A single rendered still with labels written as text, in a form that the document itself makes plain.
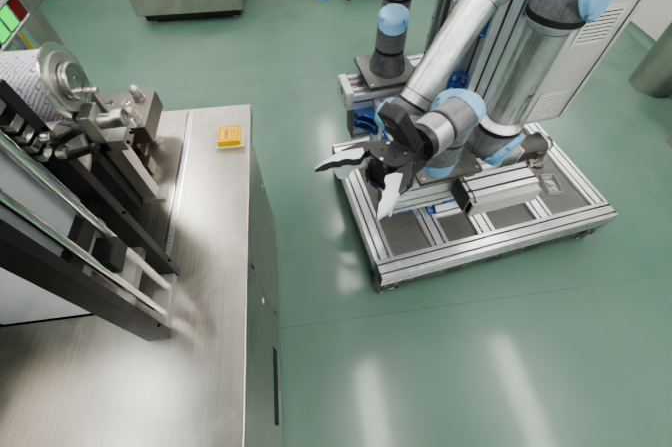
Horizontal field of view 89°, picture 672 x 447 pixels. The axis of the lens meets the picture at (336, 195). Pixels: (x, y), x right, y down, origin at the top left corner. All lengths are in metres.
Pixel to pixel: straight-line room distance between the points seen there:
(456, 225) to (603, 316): 0.82
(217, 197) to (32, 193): 0.50
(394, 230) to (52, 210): 1.39
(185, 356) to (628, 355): 1.88
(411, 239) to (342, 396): 0.75
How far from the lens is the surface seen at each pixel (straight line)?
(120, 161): 0.96
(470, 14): 0.82
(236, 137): 1.11
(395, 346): 1.73
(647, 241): 2.55
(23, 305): 0.95
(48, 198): 0.62
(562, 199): 2.14
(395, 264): 1.61
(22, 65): 0.88
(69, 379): 0.95
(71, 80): 0.87
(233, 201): 0.98
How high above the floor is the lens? 1.68
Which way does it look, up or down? 55 degrees down
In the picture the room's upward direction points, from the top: straight up
